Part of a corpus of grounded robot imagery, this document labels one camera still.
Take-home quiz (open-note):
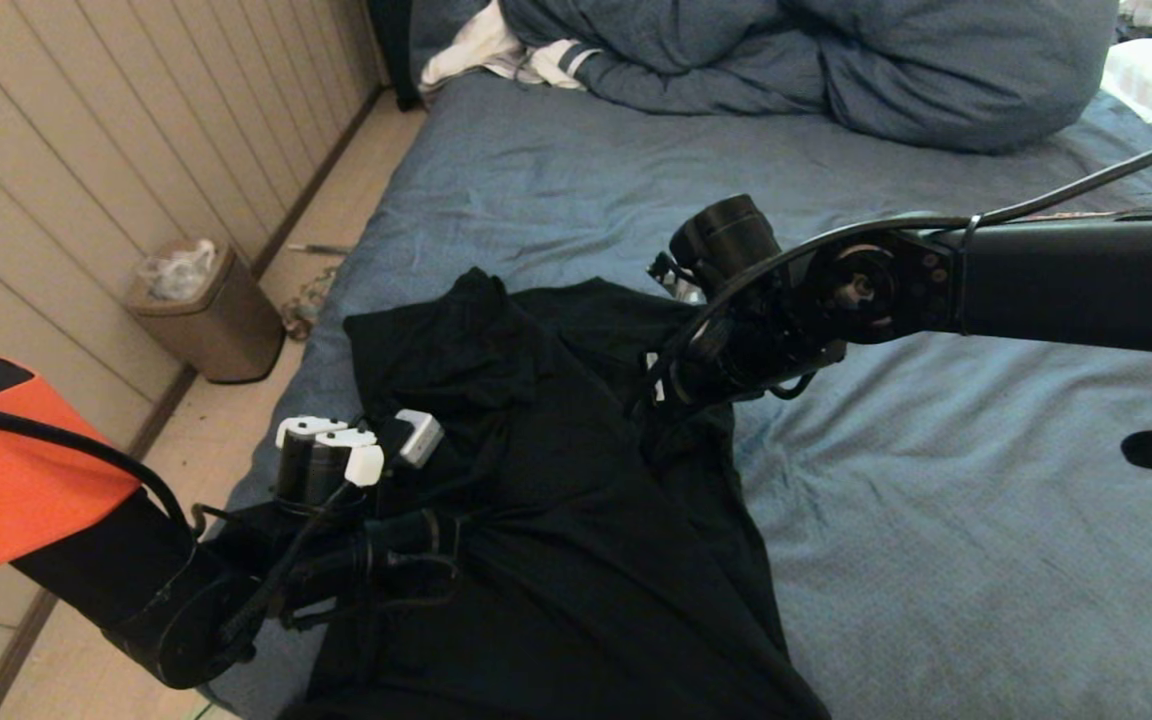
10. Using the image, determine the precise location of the blue bunched duvet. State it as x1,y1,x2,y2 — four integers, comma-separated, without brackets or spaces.
496,0,1119,156

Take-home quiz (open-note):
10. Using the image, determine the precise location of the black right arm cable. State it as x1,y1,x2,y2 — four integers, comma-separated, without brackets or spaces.
636,127,1152,411

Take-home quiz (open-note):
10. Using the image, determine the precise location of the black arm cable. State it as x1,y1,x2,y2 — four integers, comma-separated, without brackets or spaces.
636,127,1152,411
0,400,192,531

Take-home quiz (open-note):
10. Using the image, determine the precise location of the colourful rope toy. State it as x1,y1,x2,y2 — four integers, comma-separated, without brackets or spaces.
281,264,339,341

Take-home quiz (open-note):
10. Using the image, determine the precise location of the clear plastic bin bag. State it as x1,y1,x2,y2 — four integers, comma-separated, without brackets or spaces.
136,238,217,301

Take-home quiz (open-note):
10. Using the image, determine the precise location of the brown trash bin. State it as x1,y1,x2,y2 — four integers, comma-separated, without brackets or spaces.
123,238,286,384

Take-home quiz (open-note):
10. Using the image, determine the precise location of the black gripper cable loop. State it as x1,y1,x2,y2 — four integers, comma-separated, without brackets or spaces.
286,555,462,631
771,365,832,401

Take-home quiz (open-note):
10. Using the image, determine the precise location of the white striped garment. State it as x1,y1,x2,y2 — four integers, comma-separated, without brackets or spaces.
420,0,602,93

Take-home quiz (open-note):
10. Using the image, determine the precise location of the black printed t-shirt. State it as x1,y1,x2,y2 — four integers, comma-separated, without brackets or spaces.
281,267,830,720

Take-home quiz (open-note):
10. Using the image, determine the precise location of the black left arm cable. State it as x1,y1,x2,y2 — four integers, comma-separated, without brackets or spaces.
0,400,192,531

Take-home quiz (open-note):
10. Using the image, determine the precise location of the black left gripper cable loop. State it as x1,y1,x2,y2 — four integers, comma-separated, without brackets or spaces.
286,555,462,631

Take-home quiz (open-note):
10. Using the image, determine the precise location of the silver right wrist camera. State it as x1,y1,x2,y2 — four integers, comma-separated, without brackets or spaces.
648,252,707,306

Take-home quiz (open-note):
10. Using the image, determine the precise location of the bed with blue sheet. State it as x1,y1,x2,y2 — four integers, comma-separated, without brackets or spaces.
198,70,1152,720

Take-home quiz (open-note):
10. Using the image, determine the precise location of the black bedside furniture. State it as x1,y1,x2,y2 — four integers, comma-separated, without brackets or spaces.
366,0,424,111

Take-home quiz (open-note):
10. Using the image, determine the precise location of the black right gripper cable loop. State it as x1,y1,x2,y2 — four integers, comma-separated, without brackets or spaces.
771,365,832,401

